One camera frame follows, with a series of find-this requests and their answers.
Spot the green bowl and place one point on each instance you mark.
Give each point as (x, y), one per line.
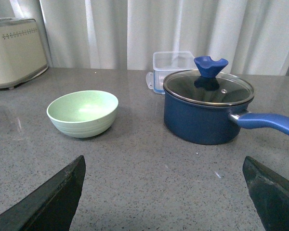
(83, 114)

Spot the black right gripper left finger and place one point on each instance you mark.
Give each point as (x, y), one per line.
(52, 206)

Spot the clear plastic container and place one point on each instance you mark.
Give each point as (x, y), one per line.
(165, 63)

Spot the glass lid blue knob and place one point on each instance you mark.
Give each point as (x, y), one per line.
(208, 85)

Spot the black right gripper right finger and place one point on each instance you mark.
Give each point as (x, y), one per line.
(269, 192)

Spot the white curtain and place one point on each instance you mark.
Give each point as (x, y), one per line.
(253, 35)

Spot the blue saucepan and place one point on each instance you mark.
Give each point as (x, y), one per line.
(212, 125)

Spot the cream toaster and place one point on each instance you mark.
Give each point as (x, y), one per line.
(22, 56)

